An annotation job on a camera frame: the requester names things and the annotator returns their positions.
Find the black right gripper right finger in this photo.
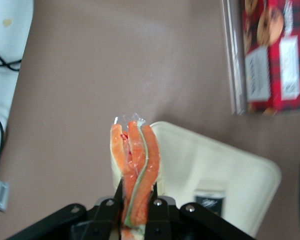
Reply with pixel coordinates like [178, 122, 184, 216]
[144, 188, 179, 240]

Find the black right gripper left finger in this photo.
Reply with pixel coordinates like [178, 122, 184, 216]
[86, 179, 124, 240]

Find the plastic-wrapped triangle sandwich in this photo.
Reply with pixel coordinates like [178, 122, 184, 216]
[109, 112, 164, 240]

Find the cream rectangular serving tray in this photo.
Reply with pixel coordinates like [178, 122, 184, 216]
[149, 120, 283, 238]

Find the small black snack box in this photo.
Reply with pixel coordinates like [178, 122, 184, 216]
[193, 189, 227, 218]

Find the brown table cover sheet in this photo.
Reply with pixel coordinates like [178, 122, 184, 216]
[0, 0, 300, 240]

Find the red plaid cookie box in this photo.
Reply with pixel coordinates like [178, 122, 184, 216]
[240, 0, 300, 115]

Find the long black floor cable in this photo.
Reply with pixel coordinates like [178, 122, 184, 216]
[0, 44, 23, 73]

